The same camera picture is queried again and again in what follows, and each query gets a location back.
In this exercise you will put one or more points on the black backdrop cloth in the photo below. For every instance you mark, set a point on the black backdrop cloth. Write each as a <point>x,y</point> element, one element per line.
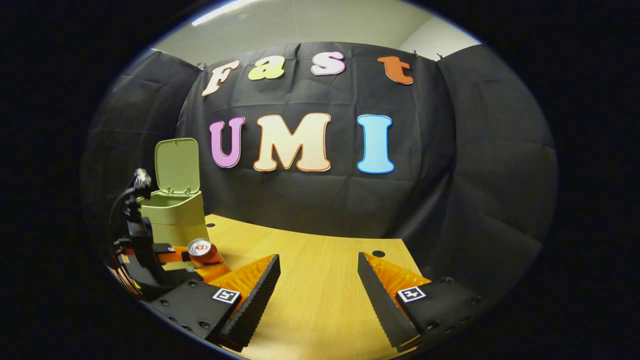
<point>475,175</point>

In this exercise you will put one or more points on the green desktop garbage bin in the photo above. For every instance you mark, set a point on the green desktop garbage bin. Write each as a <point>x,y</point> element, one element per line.
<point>175,215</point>

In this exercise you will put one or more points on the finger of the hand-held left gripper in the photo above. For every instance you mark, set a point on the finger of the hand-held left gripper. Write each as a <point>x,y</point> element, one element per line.
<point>172,256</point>
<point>212,272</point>

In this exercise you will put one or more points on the red pop can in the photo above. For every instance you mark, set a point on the red pop can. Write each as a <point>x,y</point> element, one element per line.
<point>206,254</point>

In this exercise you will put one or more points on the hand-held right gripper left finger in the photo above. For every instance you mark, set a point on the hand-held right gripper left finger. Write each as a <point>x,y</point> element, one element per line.
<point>255,305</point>

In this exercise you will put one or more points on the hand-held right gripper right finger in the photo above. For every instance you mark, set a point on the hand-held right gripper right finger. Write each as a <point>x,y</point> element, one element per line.
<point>382,302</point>

